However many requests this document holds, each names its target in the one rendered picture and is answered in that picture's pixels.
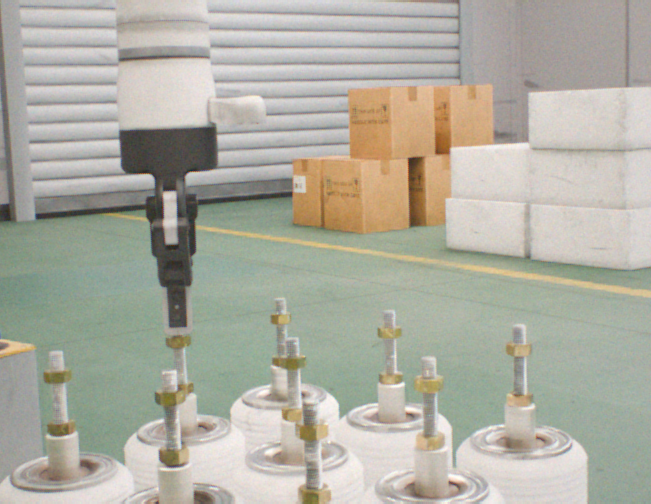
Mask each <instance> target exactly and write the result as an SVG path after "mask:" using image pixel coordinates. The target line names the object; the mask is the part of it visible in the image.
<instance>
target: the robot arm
mask: <svg viewBox="0 0 651 504"><path fill-rule="evenodd" d="M115 1H116V35H117V52H118V61H120V62H119V63H118V79H117V110H118V125H119V144H120V161H121V162H120V166H121V168H122V170H123V171H124V172H125V173H128V174H150V175H151V176H153V178H154V180H155V195H149V196H147V198H145V207H146V218H147V220H148V221H149V222H150V235H151V252H152V255H153V256H154V257H156V258H157V268H158V269H157V271H156V275H157V277H158V282H159V284H160V286H163V287H162V298H163V316H164V331H165V333H166V334H168V335H183V334H189V333H191V332H192V329H193V316H192V297H191V285H192V280H193V276H194V272H193V270H192V267H193V259H192V258H191V256H193V255H194V254H195V253H196V246H197V243H196V223H195V219H196V218H197V216H198V200H197V193H196V194H188V193H187V187H186V175H187V174H188V173H190V172H202V171H210V170H214V169H215V168H216V167H217V166H218V163H219V159H218V138H217V123H219V124H240V125H243V124H244V123H251V124H254V123H256V124H259V123H264V122H266V106H265V102H264V100H263V99H262V98H261V97H259V96H246V97H238V98H229V99H216V96H215V86H214V80H213V75H212V69H211V61H210V60H209V59H210V39H209V25H208V24H209V21H208V9H207V3H206V0H115Z"/></svg>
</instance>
